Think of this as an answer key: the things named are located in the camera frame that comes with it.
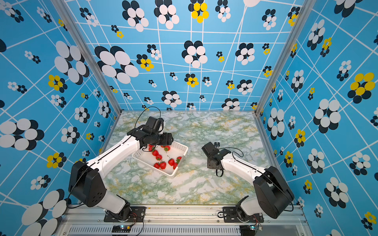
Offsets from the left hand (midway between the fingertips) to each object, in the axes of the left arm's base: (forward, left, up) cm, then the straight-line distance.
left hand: (170, 138), depth 85 cm
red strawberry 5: (-7, -4, -14) cm, 16 cm away
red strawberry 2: (+1, +4, -13) cm, 14 cm away
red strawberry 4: (-9, 0, -13) cm, 16 cm away
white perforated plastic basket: (-7, +4, -14) cm, 16 cm away
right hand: (-10, -27, -12) cm, 32 cm away
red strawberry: (-3, +11, -13) cm, 17 cm away
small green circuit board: (-42, +22, -19) cm, 51 cm away
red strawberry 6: (-11, -2, -14) cm, 18 cm away
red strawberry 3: (-6, +8, -13) cm, 16 cm away
